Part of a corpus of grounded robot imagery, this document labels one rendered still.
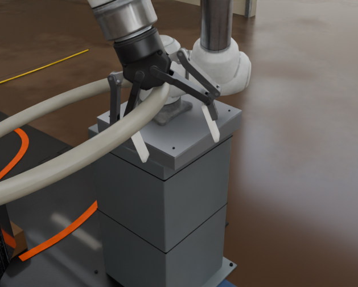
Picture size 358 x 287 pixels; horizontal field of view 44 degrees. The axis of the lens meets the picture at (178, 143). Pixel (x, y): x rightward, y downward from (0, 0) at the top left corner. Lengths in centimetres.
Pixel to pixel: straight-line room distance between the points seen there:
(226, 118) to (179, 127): 18
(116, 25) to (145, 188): 99
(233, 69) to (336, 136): 198
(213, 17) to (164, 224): 74
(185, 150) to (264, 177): 143
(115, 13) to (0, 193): 30
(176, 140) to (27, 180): 93
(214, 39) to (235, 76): 16
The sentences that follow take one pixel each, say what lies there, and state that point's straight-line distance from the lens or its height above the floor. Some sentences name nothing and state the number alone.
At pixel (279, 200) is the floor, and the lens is 266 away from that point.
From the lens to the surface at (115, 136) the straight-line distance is 63.
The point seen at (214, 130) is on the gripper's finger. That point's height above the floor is 126.
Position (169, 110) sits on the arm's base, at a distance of 160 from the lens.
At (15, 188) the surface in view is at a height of 128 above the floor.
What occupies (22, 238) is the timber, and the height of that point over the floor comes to 9.
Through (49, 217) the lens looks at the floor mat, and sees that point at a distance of 256.
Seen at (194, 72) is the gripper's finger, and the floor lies 136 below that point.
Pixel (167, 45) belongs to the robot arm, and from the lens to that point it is 152.
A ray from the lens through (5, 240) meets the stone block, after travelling 191.
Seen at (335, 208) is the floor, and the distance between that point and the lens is 269.
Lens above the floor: 163
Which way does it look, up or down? 32 degrees down
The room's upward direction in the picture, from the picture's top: straight up
